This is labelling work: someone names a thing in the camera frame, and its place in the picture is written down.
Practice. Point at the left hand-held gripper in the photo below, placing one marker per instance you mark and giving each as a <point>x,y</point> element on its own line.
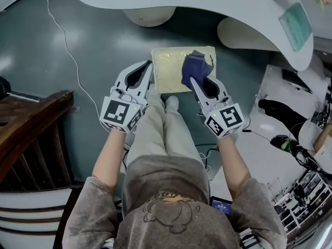
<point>116,113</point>

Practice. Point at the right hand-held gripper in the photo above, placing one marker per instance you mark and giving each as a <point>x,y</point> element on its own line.
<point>228,118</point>

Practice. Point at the dark blue cloth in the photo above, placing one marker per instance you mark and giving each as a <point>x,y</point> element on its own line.
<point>194,66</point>

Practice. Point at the cream upholstered footstool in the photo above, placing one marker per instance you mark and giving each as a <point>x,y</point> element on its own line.
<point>168,71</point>

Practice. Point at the person's right forearm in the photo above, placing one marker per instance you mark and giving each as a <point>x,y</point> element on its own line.
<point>233,165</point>

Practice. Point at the person's left forearm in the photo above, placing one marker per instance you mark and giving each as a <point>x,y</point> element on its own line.
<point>109,159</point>

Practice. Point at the person's right white shoe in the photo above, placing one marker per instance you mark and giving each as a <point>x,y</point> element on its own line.
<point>172,101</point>

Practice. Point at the person's beige trousers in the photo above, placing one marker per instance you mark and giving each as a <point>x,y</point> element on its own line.
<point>160,128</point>

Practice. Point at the black device with blue screen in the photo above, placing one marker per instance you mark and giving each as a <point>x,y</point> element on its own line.
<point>220,205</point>

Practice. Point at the green rectangular tray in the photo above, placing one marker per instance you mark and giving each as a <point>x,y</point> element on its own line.
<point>297,26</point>

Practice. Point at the dark wooden chair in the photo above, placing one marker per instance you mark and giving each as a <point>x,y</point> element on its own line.
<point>31,128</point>

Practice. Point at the person's grey-brown printed shirt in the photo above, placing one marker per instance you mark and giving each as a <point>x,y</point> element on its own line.
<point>168,216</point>

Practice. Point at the white shelf rack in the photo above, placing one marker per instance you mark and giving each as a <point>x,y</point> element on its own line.
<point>303,198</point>

